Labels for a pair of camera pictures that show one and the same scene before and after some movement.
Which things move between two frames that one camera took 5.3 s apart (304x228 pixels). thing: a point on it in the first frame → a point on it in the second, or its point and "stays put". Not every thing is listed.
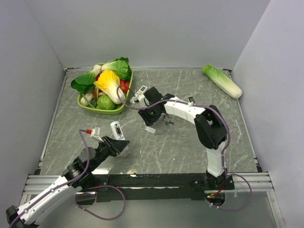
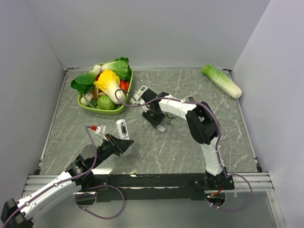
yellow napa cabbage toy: x=108 y=83 stays put
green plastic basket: x=112 y=111 stays put
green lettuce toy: x=120 y=66 stays put
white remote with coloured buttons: x=117 y=130 → x=122 y=128
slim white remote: x=191 y=99 stays put
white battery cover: x=150 y=129 → x=160 y=128
